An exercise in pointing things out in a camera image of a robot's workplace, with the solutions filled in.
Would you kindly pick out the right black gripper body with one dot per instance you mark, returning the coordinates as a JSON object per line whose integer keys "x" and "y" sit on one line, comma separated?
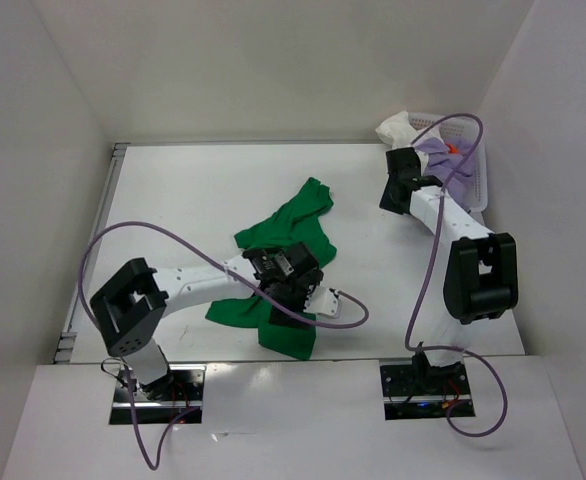
{"x": 388, "y": 200}

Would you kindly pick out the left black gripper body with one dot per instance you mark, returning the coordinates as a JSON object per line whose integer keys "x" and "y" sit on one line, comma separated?
{"x": 296, "y": 291}

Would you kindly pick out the purple t-shirt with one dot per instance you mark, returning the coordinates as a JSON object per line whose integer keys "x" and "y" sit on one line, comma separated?
{"x": 440, "y": 163}

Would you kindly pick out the green t-shirt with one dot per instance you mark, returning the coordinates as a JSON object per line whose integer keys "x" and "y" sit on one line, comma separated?
{"x": 295, "y": 221}

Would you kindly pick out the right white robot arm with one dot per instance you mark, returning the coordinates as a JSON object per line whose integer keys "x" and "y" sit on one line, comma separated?
{"x": 480, "y": 280}

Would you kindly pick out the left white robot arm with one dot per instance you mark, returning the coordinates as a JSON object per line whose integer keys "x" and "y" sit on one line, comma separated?
{"x": 130, "y": 305}

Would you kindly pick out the white t-shirt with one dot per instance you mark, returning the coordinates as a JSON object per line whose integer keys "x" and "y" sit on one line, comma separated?
{"x": 397, "y": 132}

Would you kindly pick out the orange t-shirt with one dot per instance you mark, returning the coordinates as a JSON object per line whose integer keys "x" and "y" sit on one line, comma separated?
{"x": 451, "y": 148}

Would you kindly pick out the white plastic basket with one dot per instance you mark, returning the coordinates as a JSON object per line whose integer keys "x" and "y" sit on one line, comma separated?
{"x": 462, "y": 126}

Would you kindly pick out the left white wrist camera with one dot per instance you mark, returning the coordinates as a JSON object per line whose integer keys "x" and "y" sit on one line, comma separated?
{"x": 324, "y": 302}

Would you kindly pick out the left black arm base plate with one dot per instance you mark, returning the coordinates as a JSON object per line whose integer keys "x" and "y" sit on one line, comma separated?
{"x": 180, "y": 397}

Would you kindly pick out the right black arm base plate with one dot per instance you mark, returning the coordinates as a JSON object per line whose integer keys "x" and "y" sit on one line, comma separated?
{"x": 405, "y": 397}

